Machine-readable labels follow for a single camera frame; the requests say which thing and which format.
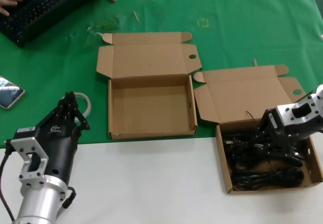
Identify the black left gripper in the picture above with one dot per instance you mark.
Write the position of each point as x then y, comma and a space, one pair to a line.
60, 148

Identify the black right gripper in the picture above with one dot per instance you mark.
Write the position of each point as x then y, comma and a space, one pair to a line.
297, 133

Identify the black laptop keyboard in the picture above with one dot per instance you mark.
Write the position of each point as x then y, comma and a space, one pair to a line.
45, 9

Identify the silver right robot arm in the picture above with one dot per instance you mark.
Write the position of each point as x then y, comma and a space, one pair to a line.
321, 89

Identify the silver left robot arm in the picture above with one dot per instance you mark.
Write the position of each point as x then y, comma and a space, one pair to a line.
38, 203

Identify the open brown cardboard box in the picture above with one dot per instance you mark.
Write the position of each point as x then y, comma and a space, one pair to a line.
151, 57
239, 95

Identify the translucent white tape roll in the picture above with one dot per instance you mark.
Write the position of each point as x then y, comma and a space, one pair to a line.
88, 105

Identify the smartphone with silver edge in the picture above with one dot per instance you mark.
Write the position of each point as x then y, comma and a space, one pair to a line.
8, 92

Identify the small wooden stick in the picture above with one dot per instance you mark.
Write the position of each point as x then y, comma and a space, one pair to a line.
255, 63
136, 16

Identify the white tape scrap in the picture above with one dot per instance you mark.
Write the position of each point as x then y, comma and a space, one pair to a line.
98, 33

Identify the green table cloth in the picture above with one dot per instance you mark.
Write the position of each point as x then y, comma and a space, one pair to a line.
227, 45

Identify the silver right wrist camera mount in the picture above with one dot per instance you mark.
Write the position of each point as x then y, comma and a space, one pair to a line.
297, 113

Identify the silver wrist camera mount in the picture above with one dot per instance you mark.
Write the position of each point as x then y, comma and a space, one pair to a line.
25, 143
297, 113

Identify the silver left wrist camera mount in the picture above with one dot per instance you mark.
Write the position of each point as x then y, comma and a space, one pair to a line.
25, 143

